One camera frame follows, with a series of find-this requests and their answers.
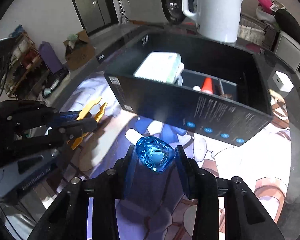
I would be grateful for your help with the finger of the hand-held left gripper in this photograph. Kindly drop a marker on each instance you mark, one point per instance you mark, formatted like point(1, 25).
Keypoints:
point(80, 126)
point(67, 116)

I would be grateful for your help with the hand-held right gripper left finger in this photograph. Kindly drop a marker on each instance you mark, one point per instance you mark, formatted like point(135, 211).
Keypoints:
point(131, 165)

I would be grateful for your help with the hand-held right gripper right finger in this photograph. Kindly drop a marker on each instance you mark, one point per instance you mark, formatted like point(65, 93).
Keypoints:
point(182, 170)

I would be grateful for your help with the yellow pliers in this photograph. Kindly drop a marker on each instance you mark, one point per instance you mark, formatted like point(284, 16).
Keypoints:
point(88, 108)

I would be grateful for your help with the blue glass bottle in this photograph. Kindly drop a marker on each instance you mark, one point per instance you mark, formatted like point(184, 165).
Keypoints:
point(152, 155)

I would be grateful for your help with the black cardboard box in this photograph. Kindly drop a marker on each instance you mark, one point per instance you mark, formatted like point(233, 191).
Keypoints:
point(165, 110)

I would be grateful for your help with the orange capped tube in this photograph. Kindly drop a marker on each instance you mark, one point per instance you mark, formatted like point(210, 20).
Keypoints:
point(207, 86)

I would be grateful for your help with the green and white case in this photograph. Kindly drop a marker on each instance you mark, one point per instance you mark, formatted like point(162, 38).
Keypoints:
point(157, 67)

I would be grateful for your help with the round white hub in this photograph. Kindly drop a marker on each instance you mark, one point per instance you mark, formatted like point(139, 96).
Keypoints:
point(180, 70)

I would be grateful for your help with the printed desk mat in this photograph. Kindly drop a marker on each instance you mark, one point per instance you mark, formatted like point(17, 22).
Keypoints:
point(240, 160)

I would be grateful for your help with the purple rolled mat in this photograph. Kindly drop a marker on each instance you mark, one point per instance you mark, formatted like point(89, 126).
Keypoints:
point(51, 57)

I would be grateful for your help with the brown cardboard box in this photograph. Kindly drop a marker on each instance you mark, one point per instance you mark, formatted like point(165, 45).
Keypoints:
point(80, 55)

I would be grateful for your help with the shoe rack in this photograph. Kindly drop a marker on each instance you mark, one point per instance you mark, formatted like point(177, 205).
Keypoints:
point(25, 65)

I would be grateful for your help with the green plastic bag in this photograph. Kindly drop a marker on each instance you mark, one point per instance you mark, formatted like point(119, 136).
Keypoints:
point(72, 38)

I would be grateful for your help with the mop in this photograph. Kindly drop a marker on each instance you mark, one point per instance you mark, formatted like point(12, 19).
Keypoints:
point(125, 18)

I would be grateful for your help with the black framed glass door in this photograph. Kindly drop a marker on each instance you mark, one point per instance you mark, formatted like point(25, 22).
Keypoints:
point(97, 5)

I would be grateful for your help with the white charger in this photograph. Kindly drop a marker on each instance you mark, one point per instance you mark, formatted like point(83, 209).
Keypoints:
point(282, 81)

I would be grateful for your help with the white washing machine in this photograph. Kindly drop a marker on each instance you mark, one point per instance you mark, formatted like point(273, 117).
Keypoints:
point(172, 5)

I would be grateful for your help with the wicker basket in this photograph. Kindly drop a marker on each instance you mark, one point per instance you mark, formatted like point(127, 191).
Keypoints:
point(250, 32)

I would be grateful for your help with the white electric kettle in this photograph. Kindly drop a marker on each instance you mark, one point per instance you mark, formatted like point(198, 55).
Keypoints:
point(215, 10)

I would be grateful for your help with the grey folded clothes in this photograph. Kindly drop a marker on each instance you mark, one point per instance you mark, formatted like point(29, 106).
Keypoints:
point(263, 13)

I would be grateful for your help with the black jacket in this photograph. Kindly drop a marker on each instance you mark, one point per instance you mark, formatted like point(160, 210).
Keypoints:
point(292, 27)

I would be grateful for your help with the pink plush toy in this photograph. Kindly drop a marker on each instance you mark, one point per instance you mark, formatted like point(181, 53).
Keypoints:
point(262, 2)

